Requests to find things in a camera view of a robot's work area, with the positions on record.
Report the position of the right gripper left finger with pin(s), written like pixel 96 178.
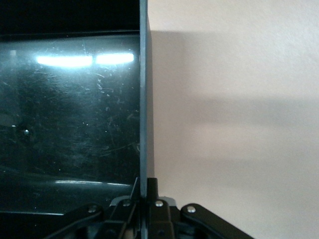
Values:
pixel 117 219

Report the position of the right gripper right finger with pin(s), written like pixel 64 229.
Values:
pixel 162 221

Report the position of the black rectangular plastic tray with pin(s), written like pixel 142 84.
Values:
pixel 74 99

